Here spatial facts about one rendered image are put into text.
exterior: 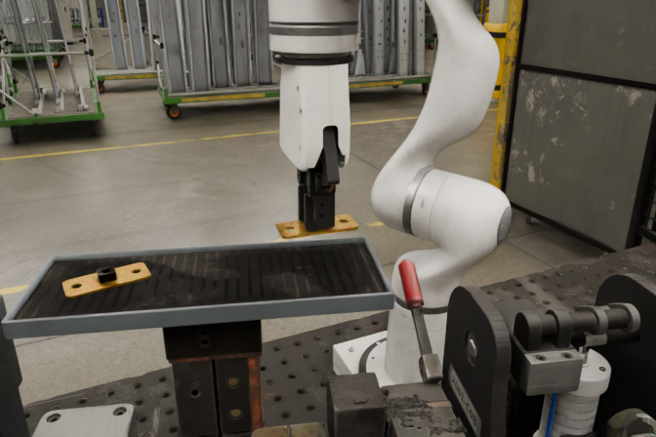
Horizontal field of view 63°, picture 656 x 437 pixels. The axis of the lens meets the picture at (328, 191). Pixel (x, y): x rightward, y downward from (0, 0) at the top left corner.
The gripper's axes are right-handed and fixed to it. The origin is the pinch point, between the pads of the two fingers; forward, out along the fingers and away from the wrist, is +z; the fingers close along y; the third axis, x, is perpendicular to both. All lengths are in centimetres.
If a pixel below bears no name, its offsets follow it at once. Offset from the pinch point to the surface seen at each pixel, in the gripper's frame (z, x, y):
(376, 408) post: 14.1, 1.1, 14.9
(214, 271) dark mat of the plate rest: 7.7, -10.8, -3.1
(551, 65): 18, 202, -210
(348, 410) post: 14.0, -1.3, 14.5
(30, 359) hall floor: 124, -78, -167
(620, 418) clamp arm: 13.9, 20.8, 22.8
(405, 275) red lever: 9.0, 9.9, 1.9
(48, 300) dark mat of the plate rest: 7.6, -27.2, -2.0
